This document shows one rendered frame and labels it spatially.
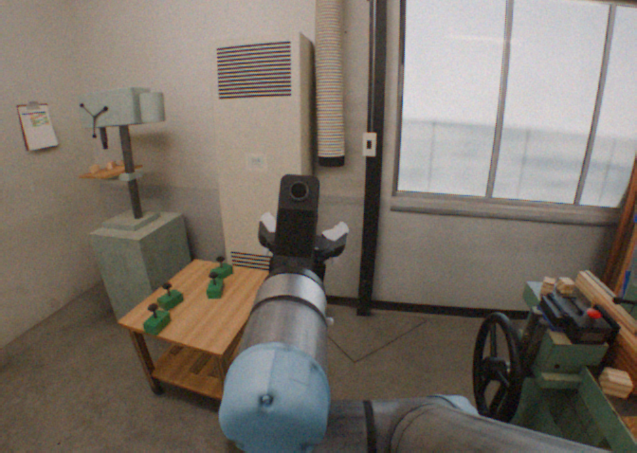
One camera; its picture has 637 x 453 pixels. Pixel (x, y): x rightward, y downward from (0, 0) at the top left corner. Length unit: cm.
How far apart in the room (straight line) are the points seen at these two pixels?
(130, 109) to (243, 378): 184
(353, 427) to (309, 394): 10
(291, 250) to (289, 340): 13
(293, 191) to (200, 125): 189
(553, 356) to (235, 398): 72
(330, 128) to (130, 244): 138
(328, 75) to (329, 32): 22
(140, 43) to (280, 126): 135
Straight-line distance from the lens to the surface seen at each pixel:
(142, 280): 212
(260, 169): 170
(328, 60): 170
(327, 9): 177
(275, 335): 23
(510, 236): 216
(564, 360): 85
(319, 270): 38
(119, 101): 202
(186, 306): 156
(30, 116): 271
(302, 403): 20
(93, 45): 291
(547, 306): 85
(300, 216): 34
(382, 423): 31
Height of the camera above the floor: 141
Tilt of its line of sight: 20 degrees down
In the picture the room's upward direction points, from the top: straight up
